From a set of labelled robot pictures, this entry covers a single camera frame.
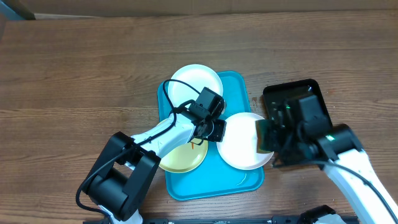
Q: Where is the yellow-green rimmed plate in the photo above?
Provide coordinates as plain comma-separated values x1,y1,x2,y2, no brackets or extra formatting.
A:
159,121,208,173

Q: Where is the black water tray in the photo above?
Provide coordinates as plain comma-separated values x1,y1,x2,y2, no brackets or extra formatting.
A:
263,79,332,168

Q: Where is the yellow green scrub sponge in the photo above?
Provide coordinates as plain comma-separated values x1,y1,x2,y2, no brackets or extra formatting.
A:
255,119,273,154

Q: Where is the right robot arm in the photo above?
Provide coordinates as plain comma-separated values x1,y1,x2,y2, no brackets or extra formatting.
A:
262,96,397,223

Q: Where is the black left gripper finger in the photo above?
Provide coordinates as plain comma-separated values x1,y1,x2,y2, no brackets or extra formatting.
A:
211,119,226,142
214,98,226,116

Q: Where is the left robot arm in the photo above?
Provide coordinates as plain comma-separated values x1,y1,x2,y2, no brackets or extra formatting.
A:
76,96,226,223

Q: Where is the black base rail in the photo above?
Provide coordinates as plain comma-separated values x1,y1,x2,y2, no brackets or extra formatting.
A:
83,205,360,224

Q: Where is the plain white plate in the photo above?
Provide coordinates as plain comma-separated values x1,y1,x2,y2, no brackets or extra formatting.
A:
216,112,274,170

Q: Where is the white plate with blue rim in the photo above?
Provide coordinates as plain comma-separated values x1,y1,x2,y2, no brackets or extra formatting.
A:
167,64,223,107

